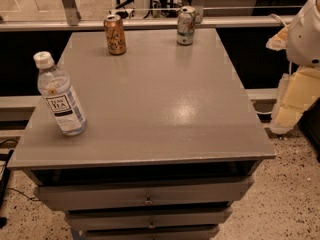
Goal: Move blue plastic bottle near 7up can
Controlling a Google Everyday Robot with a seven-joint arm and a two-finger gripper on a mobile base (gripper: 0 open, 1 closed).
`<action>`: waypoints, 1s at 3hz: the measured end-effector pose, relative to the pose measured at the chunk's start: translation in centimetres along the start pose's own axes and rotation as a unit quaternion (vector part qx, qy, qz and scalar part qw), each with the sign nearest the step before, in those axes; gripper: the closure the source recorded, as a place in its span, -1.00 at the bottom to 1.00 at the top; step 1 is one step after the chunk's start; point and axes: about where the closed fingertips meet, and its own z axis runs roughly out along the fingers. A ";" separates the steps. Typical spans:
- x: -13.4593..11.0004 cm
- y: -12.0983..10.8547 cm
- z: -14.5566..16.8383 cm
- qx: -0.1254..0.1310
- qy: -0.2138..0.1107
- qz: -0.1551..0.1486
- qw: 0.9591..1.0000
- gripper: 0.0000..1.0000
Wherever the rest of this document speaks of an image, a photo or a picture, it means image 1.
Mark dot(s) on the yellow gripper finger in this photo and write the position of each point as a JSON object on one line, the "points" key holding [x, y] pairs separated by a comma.
{"points": [[296, 94], [278, 41]]}

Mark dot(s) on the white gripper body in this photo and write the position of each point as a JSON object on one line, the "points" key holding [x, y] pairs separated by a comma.
{"points": [[305, 39]]}

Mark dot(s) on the clear plastic tea bottle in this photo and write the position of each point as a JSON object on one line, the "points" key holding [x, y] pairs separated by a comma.
{"points": [[55, 86]]}

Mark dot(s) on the white green 7up can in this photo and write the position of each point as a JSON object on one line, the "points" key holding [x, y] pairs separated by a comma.
{"points": [[186, 25]]}

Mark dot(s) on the orange soda can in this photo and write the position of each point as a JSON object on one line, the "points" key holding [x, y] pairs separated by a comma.
{"points": [[115, 35]]}

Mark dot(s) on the top grey drawer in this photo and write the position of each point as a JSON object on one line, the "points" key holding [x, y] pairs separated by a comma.
{"points": [[141, 194]]}

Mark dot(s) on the grey drawer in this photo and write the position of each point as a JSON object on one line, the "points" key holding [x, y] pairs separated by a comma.
{"points": [[149, 219], [195, 232], [141, 194]]}

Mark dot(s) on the grey drawer cabinet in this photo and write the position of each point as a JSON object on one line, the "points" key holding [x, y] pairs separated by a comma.
{"points": [[159, 112]]}

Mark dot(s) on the bottom grey drawer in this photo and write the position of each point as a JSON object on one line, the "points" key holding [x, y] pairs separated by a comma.
{"points": [[195, 232]]}

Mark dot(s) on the middle grey drawer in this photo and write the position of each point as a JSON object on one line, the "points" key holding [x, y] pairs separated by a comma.
{"points": [[149, 219]]}

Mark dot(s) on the black device at left edge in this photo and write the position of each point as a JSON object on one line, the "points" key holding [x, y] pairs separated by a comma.
{"points": [[4, 174]]}

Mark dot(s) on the grey metal rail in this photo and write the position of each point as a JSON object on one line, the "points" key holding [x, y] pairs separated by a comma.
{"points": [[147, 24]]}

